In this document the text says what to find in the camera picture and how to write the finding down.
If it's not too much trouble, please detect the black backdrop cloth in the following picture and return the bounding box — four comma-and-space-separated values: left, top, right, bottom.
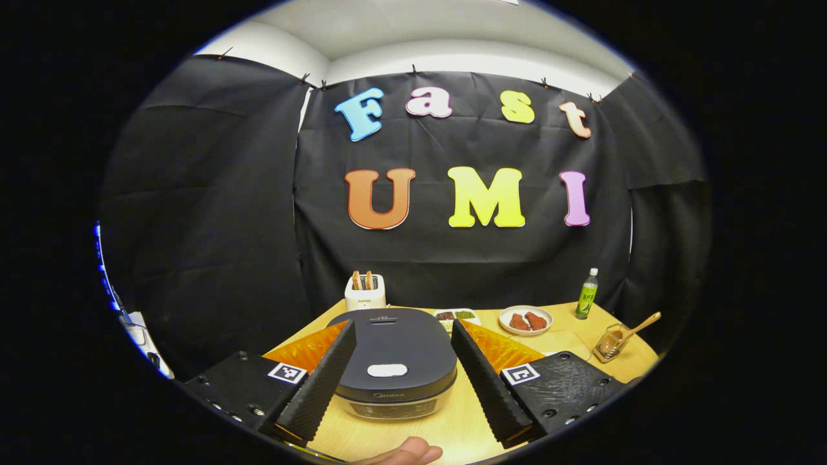
97, 55, 711, 382

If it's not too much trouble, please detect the computer monitor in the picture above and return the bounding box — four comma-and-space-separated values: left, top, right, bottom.
94, 223, 123, 312

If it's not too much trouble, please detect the green tea bottle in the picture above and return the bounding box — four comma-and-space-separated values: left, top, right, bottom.
575, 268, 600, 320

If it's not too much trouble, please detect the dark grey rice cooker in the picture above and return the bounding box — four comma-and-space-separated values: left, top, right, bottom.
326, 308, 458, 420

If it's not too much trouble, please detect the white toaster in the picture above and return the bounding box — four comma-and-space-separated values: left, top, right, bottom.
344, 274, 387, 313

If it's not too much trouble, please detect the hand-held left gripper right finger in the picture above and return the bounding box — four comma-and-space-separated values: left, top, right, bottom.
450, 318, 627, 450

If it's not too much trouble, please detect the white round plate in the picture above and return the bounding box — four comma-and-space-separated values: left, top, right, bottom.
499, 305, 554, 336

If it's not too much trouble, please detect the wooden spoon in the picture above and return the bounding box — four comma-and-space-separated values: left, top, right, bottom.
602, 312, 662, 349

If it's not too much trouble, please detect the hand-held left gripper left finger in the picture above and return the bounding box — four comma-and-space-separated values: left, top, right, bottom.
183, 320, 357, 446

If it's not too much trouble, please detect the white divided grain dish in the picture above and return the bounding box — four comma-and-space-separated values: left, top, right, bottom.
433, 309, 482, 331

